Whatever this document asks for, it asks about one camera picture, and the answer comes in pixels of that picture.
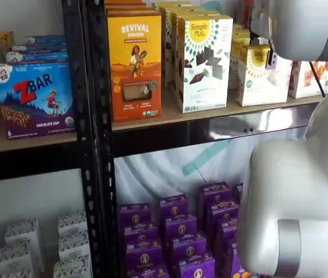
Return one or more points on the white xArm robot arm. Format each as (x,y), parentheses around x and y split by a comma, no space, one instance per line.
(296,179)

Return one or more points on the wooden shelf board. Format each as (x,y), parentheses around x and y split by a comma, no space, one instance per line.
(36,143)
(169,116)

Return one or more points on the purple Annie's snack box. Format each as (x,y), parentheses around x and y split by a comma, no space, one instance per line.
(221,212)
(173,207)
(149,272)
(214,194)
(139,233)
(227,231)
(143,255)
(134,214)
(179,228)
(197,267)
(188,246)

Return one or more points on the orange Revival cracker box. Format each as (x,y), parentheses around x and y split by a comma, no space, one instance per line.
(129,11)
(134,72)

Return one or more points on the tall white Simple Mills box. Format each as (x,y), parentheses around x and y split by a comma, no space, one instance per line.
(167,34)
(173,43)
(204,72)

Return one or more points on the small white yellow-label box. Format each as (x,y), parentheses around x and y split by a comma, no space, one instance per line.
(239,40)
(262,84)

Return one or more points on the white patterned box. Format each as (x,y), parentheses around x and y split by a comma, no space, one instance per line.
(13,274)
(71,267)
(74,246)
(25,231)
(13,257)
(72,223)

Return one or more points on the blue purple ZBar box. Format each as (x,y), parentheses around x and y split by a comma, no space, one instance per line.
(36,101)
(46,40)
(42,48)
(39,57)

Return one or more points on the purple Annie's hidden veggies box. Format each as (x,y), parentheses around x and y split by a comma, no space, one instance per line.
(233,257)

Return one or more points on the white box with orange crackers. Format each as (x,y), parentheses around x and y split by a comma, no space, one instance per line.
(308,81)

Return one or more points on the white plastic backing sheet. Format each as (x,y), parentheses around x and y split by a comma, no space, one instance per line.
(152,173)

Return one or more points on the teal tape strip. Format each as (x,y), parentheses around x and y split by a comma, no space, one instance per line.
(204,159)

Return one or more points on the black metal shelving rack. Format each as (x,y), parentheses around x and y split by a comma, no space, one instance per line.
(74,58)
(106,173)

